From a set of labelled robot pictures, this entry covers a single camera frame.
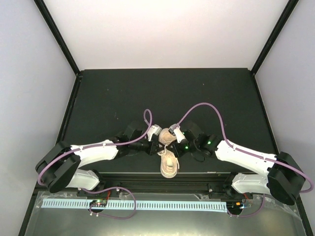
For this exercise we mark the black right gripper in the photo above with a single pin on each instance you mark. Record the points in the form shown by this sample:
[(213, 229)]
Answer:
[(177, 151)]

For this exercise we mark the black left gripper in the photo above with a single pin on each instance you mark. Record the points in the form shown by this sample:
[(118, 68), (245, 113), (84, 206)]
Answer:
[(152, 149)]

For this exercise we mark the beige worn sneaker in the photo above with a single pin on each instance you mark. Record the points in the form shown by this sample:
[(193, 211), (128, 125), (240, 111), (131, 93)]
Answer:
[(165, 139)]

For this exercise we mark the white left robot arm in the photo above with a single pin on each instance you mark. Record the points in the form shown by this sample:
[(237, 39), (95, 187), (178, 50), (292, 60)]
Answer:
[(62, 166)]

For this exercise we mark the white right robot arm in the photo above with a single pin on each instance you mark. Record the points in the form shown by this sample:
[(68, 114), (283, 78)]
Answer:
[(275, 175)]

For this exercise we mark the small right circuit board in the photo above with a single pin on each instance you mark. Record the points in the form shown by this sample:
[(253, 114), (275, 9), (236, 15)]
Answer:
[(241, 205)]

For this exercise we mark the small circuit board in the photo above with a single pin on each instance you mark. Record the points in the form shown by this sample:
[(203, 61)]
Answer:
[(98, 203), (241, 205)]

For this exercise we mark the small left circuit board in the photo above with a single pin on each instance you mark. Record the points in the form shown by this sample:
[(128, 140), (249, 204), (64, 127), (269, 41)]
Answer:
[(98, 203)]

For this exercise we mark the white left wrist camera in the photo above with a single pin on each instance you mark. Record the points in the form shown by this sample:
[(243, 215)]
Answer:
[(154, 130)]

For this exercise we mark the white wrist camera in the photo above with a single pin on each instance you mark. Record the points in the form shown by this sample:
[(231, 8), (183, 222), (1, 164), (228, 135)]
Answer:
[(175, 131), (154, 130)]

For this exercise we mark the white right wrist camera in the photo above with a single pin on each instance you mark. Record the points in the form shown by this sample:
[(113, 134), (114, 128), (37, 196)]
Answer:
[(175, 131)]

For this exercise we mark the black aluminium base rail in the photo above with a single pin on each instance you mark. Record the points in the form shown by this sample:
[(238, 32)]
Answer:
[(212, 184)]

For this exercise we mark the black right floor frame rail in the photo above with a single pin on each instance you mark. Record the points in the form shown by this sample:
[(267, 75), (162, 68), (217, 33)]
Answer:
[(270, 131)]

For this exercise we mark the black floor frame rail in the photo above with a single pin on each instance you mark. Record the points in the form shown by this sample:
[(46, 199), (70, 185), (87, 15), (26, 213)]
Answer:
[(270, 131), (64, 128)]

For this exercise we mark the white slotted cable duct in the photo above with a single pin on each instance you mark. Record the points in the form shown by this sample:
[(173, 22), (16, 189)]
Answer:
[(137, 205)]

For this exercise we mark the black left floor frame rail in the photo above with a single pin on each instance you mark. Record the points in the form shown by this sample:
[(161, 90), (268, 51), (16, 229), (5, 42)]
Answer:
[(64, 128)]

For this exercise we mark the black right corner frame post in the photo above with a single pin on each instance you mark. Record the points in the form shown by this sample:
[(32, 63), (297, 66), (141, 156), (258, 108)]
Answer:
[(281, 22)]

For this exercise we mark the black corner frame post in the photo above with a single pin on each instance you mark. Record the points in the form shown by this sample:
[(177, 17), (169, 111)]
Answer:
[(281, 22), (44, 11)]

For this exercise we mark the black left corner frame post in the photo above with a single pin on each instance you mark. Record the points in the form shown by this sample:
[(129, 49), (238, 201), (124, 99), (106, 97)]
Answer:
[(44, 11)]

